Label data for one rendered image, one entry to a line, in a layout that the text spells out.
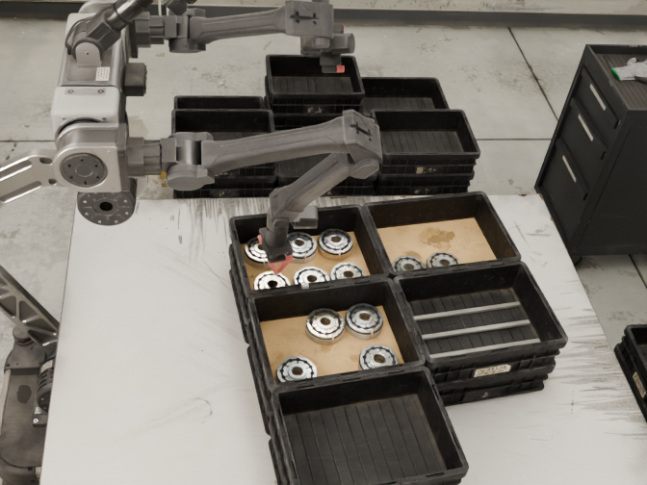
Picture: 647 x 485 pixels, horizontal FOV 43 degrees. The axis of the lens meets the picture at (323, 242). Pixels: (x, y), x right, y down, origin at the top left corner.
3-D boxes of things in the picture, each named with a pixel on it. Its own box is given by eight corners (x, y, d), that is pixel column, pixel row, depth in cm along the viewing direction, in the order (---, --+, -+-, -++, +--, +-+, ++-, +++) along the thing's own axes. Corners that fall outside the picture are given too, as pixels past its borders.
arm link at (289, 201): (358, 115, 169) (363, 163, 165) (381, 120, 172) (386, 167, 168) (265, 190, 203) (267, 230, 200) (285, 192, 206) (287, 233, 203)
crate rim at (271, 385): (269, 395, 195) (270, 389, 193) (246, 300, 215) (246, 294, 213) (426, 370, 204) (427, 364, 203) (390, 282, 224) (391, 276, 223)
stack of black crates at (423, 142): (367, 238, 346) (382, 155, 314) (356, 191, 366) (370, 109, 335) (457, 235, 352) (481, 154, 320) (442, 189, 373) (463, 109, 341)
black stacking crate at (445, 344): (419, 391, 211) (427, 365, 203) (385, 305, 231) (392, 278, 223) (556, 369, 221) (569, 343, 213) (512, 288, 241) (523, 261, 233)
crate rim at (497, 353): (426, 370, 204) (427, 364, 203) (390, 282, 224) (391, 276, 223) (568, 347, 214) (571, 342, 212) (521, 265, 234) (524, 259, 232)
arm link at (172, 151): (152, 138, 167) (152, 162, 166) (202, 138, 169) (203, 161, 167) (155, 157, 176) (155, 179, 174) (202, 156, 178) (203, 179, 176)
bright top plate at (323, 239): (322, 255, 236) (322, 253, 236) (315, 231, 243) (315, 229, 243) (355, 252, 238) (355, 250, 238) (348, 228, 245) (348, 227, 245)
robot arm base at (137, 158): (123, 166, 175) (118, 121, 166) (162, 165, 176) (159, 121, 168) (121, 193, 169) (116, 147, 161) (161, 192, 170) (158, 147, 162)
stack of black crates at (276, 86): (266, 177, 367) (271, 93, 336) (261, 136, 388) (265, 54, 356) (352, 176, 373) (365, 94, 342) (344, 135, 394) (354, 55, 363)
